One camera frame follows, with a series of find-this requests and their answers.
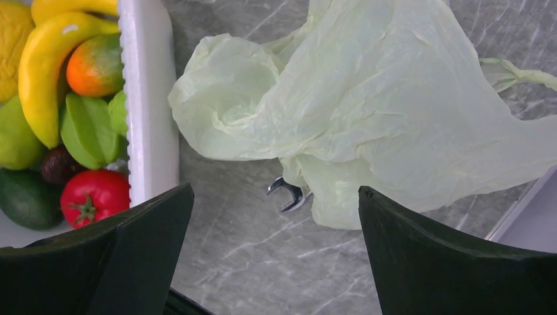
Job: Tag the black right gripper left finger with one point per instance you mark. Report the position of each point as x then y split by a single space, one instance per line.
120 265

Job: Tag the light green plastic bag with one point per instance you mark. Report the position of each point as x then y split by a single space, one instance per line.
386 94

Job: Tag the yellow fake banana bunch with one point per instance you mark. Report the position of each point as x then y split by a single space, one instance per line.
44 53

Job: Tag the yellow fake corn cob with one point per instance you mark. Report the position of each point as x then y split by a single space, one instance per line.
16 25

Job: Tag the orange green fake mango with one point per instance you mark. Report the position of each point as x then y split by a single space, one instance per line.
95 67

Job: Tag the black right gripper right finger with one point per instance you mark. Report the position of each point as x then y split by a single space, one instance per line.
421 266

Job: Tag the red fake tomato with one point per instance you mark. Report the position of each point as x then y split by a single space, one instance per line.
93 195

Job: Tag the dark green fake avocado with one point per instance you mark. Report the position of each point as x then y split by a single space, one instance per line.
29 201

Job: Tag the green fake star fruit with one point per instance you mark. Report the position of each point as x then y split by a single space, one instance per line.
87 133

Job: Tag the light green fake pear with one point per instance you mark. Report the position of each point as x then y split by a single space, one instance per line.
20 148

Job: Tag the silver open-end wrench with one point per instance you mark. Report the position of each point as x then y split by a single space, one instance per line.
298 195

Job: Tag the white plastic basket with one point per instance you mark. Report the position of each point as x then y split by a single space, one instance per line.
149 71

